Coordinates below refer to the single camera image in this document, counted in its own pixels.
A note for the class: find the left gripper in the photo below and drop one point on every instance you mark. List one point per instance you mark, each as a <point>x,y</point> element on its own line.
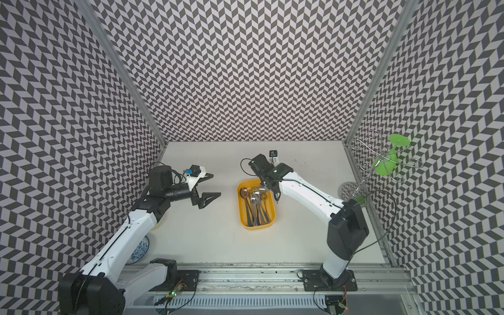
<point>202,201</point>

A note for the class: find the yellow plastic storage box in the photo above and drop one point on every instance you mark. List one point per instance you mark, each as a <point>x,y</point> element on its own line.
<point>250,184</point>

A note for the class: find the plain silver spoon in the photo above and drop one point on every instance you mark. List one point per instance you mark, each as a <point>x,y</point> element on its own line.
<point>260,192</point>

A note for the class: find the silver ornate spoon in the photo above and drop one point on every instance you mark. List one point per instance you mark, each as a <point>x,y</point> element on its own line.
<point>254,210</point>

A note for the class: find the copper long spoon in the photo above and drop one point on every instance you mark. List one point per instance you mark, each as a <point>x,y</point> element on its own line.
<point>245,196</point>

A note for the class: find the gold handled utensil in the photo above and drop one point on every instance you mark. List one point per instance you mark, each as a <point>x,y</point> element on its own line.
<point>266,214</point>

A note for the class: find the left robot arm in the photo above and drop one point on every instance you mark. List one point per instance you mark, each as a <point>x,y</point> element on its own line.
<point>96,288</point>

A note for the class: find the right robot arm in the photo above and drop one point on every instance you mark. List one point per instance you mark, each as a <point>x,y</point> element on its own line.
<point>346,225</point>

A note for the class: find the blue patterned bowl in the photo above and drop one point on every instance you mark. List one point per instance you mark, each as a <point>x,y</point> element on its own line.
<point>140,251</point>

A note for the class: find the green metal cup rack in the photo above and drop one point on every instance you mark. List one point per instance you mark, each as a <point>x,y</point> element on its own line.
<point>384,162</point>

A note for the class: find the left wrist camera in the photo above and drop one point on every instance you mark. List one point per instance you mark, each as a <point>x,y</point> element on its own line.
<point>191,174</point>

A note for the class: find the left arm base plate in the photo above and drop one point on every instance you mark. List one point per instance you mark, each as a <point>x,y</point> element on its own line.
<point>188,279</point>

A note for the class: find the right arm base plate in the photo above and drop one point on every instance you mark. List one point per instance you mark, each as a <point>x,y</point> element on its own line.
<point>319,280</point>

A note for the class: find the aluminium front rail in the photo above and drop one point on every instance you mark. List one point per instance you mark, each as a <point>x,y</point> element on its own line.
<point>285,279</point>

